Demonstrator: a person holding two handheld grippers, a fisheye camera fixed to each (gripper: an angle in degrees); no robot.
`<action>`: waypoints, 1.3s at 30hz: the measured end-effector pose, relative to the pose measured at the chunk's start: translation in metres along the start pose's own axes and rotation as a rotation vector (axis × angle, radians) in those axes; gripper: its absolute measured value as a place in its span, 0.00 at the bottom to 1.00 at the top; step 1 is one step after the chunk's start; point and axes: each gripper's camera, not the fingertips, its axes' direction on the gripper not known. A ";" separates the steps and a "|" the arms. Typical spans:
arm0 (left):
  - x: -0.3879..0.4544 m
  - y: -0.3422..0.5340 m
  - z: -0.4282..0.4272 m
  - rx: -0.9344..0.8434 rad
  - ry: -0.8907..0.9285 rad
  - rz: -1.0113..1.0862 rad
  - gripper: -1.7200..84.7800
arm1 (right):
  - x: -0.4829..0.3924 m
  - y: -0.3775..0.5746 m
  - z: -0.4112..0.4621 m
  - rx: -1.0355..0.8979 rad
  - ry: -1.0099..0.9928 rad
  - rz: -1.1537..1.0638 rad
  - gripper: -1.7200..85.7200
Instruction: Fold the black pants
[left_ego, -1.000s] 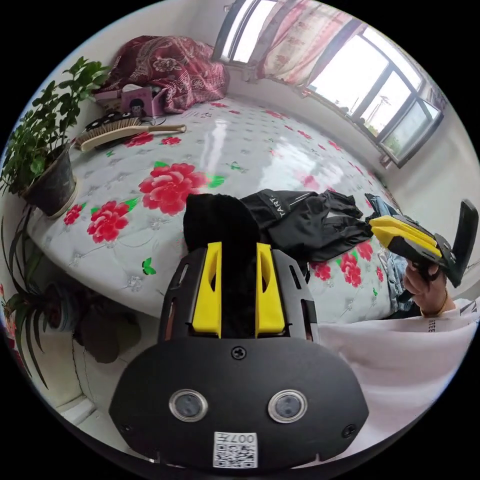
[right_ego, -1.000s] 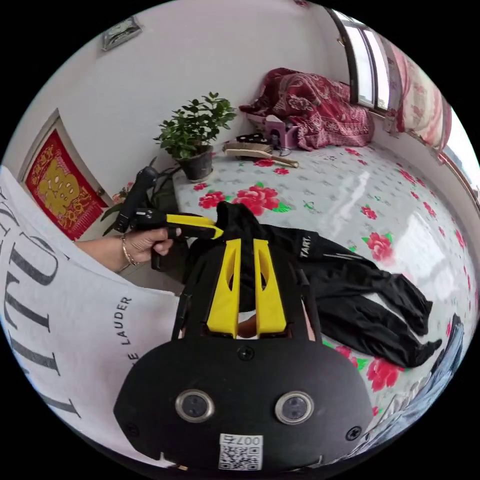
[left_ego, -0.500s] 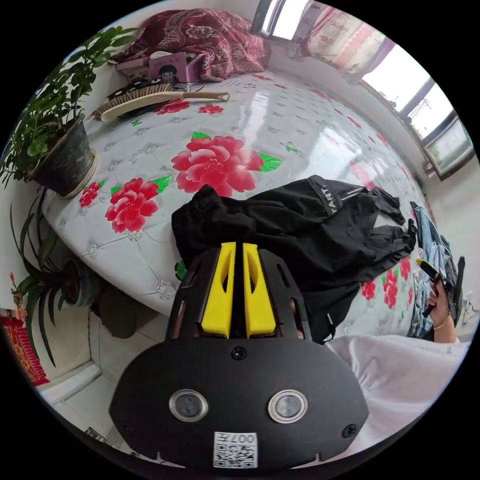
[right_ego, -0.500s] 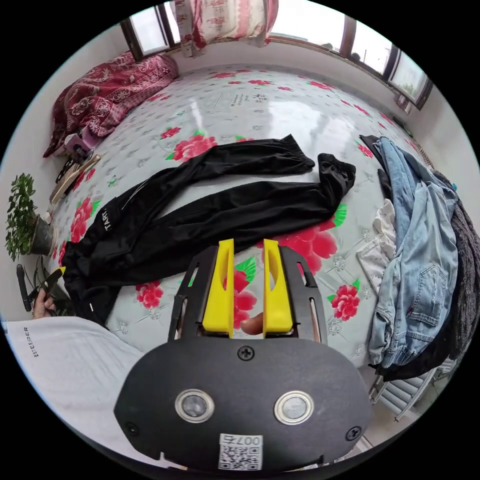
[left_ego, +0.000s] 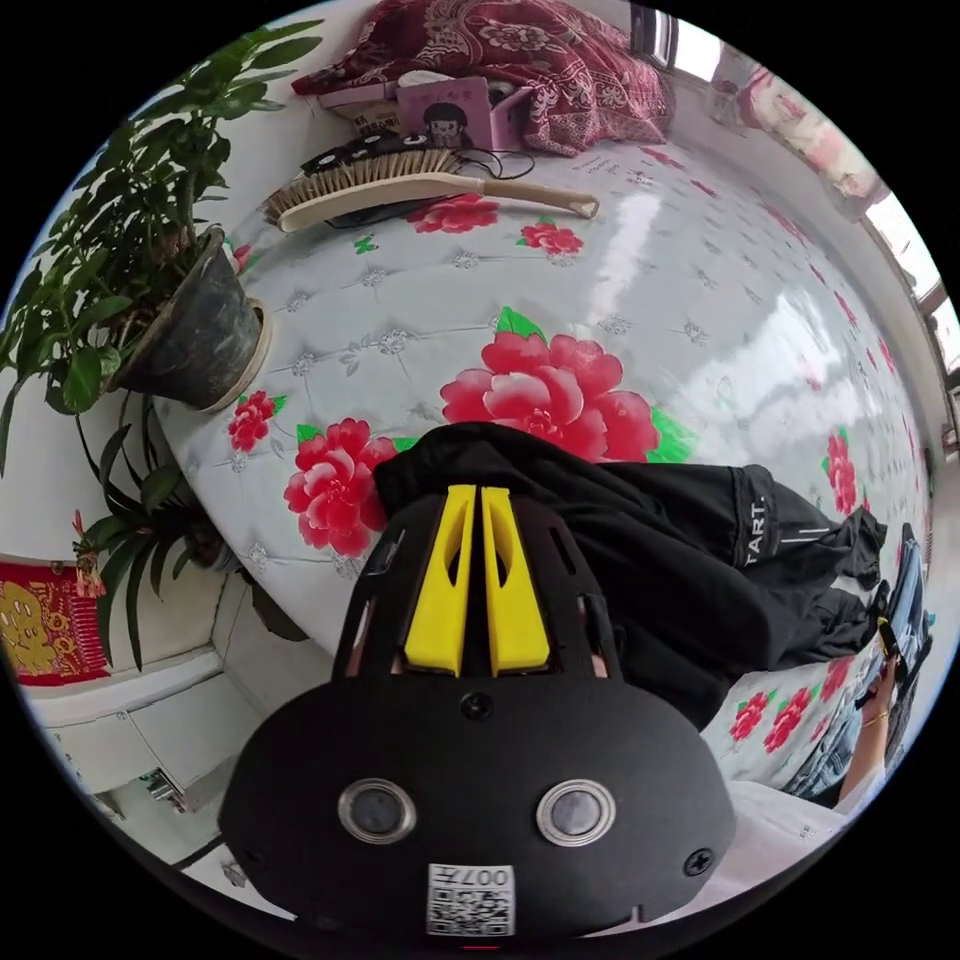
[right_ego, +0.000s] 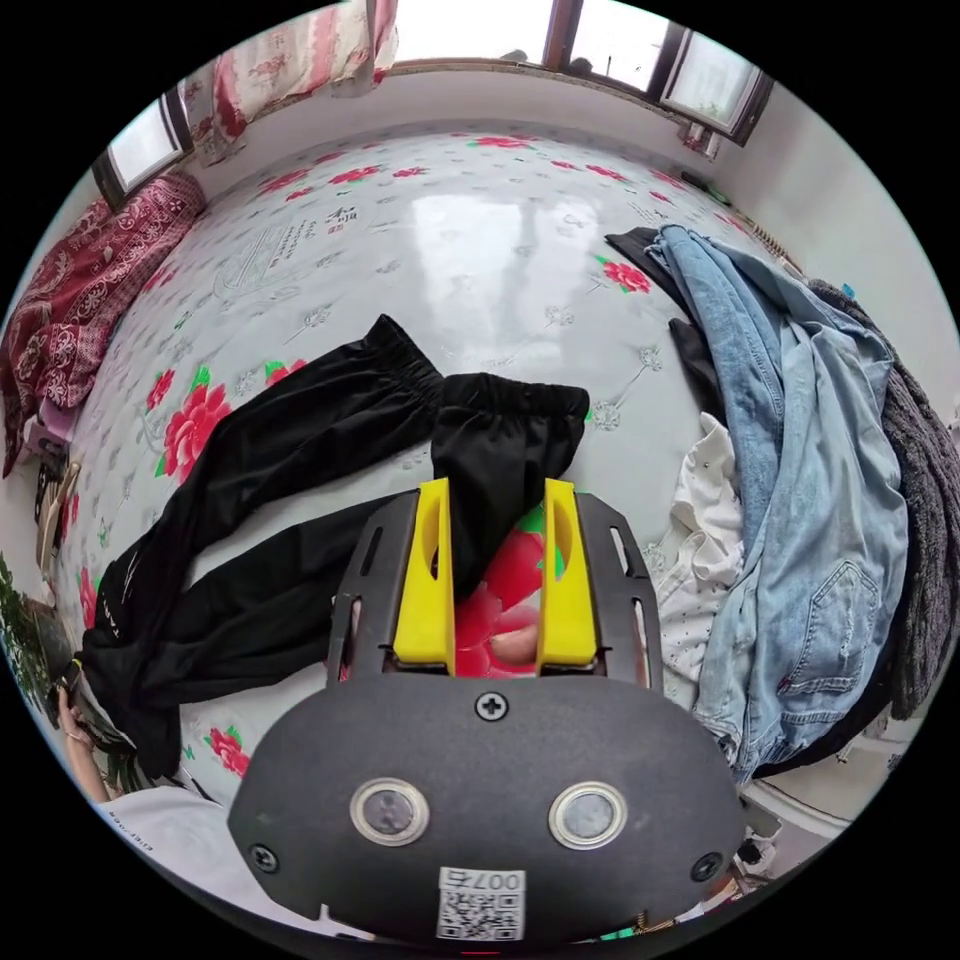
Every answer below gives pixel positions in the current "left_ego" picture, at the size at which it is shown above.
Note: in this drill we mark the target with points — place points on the person's right hand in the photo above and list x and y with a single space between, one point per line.
876 690

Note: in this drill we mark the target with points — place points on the black pants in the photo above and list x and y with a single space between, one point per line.
675 555

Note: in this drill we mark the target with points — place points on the small long-leaved potted plant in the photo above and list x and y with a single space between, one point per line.
142 525

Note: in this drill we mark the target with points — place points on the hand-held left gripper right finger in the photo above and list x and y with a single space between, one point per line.
521 600

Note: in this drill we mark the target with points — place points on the beige bed brush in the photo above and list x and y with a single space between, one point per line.
390 187

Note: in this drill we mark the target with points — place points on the bed with floral sheet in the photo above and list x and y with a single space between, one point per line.
675 300

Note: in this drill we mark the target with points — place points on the pink carton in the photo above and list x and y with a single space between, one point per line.
450 116

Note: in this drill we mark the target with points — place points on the dark red floral blanket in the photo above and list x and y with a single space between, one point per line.
570 67

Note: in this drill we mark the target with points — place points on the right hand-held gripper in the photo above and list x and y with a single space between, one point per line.
896 630

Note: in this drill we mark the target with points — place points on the large plant in dark pot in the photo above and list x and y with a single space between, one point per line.
191 330

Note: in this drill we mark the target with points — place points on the pink floral curtain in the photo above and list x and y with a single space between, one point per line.
817 142

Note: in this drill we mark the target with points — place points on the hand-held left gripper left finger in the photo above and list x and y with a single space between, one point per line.
435 600

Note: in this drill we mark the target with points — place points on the person's body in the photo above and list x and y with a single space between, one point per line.
787 840

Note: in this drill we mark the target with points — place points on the person's right forearm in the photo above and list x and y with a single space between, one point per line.
866 750

